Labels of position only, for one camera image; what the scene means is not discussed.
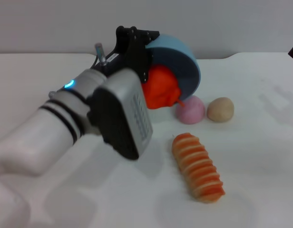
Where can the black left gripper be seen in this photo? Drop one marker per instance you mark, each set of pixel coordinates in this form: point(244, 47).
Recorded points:
point(129, 52)

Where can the orange fruit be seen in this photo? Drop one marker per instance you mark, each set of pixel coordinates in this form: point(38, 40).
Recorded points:
point(160, 88)

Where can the blue bowl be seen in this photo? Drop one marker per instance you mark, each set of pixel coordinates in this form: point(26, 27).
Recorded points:
point(184, 69)

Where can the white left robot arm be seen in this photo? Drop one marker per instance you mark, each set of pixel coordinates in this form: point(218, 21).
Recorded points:
point(37, 147)

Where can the pink round bun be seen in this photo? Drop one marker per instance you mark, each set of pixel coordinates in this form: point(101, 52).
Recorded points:
point(191, 111)

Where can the beige round bun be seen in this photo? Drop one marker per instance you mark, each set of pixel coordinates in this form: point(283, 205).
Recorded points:
point(220, 109)

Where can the orange striped bread loaf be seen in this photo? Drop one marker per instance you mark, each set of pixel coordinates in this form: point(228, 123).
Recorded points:
point(198, 171)

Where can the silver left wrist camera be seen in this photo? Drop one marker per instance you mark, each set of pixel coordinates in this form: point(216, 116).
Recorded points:
point(127, 114)

